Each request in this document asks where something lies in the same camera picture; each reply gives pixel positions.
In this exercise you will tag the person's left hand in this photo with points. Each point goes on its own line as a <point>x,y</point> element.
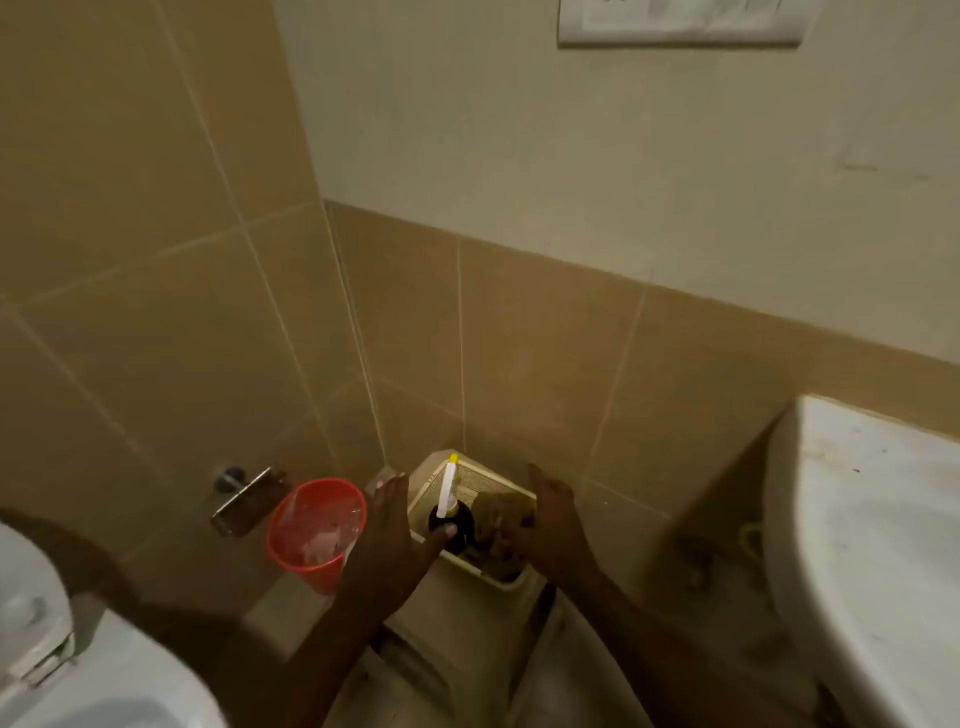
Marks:
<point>390,547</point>

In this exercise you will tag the person's right hand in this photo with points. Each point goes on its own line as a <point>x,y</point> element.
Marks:
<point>551,532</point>

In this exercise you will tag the brown cleaning cloth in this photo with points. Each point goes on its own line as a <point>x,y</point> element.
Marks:
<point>495,525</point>

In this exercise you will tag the black spray bottle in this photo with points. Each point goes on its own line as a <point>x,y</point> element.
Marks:
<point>448,487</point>

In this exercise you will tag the white wash basin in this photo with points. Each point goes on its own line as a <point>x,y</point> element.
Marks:
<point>870,555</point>

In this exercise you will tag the person's right forearm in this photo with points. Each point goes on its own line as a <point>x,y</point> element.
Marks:
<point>645,652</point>

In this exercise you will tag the red plastic bucket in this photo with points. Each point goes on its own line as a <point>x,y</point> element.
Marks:
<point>311,525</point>

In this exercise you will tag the beige plastic basket tray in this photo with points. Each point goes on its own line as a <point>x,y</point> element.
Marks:
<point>469,480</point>

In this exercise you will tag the beige plastic stool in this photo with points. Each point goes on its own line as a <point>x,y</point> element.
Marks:
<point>465,637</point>

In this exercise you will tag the chrome toilet paper holder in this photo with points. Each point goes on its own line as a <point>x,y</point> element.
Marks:
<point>244,502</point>

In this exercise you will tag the white toilet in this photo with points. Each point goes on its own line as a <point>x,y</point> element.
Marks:
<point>90,675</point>

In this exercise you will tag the white switch socket panel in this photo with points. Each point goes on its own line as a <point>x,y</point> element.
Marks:
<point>675,22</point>

